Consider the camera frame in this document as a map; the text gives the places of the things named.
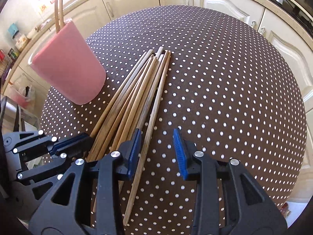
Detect pink cup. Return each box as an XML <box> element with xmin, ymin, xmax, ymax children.
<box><xmin>28</xmin><ymin>19</ymin><xmax>106</xmax><ymax>105</ymax></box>

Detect seasoning bottle teal cap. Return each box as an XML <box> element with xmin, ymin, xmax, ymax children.
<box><xmin>8</xmin><ymin>23</ymin><xmax>29</xmax><ymax>52</ymax></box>

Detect brown polka dot tablecloth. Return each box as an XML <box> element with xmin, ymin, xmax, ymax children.
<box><xmin>40</xmin><ymin>4</ymin><xmax>308</xmax><ymax>235</ymax></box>

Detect cream lower cabinets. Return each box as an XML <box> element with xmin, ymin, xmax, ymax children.
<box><xmin>0</xmin><ymin>0</ymin><xmax>313</xmax><ymax>201</ymax></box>

